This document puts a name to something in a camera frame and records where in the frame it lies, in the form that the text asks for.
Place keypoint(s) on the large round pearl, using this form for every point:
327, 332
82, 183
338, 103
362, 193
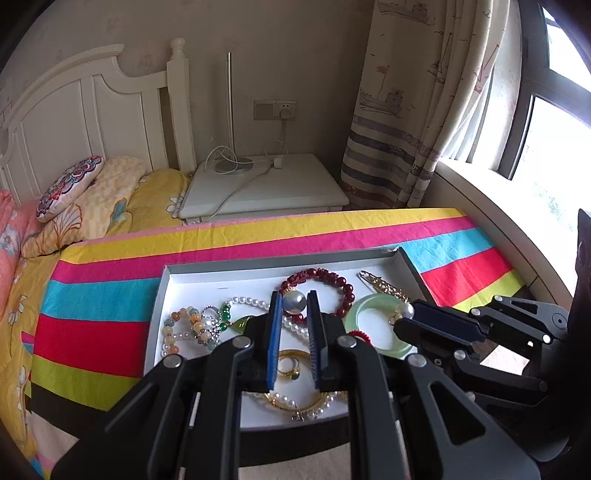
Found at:
294, 302

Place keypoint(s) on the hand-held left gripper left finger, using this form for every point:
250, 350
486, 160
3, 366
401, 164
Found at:
274, 341

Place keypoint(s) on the white charger adapter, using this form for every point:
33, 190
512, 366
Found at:
278, 163

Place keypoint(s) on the gold brooch pin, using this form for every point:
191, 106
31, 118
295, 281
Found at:
383, 284

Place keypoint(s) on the pale green jade bangle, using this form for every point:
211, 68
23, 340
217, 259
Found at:
369, 307

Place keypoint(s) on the embroidered floral cushion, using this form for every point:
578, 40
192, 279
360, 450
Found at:
69, 187

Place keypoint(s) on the pink floral quilt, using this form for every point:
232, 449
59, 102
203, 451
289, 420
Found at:
7, 249

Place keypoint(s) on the white nightstand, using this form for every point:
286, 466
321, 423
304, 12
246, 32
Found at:
277, 191

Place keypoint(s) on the slim silver desk lamp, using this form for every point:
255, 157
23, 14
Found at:
229, 115

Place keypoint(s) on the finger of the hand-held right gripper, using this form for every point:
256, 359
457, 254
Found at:
429, 341
448, 321

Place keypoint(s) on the dark window frame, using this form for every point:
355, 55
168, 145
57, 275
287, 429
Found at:
521, 115

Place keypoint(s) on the white wooden headboard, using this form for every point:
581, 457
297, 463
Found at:
92, 106

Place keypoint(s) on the printed striped curtain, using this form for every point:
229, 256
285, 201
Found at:
406, 92

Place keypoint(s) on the white window sill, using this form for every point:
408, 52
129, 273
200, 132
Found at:
485, 207

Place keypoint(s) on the striped colourful blanket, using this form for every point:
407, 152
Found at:
101, 300

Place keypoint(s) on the green leaf pendant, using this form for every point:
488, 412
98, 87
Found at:
242, 325

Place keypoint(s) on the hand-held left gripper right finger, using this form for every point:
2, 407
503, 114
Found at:
315, 341

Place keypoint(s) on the yellow floral pillow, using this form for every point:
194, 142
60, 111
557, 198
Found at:
97, 203

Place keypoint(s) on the grey jewelry box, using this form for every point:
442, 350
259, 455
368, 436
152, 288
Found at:
189, 286

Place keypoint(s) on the wall switch and socket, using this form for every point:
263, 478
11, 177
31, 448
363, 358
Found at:
268, 110

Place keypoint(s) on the gold bangle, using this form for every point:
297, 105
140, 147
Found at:
295, 354

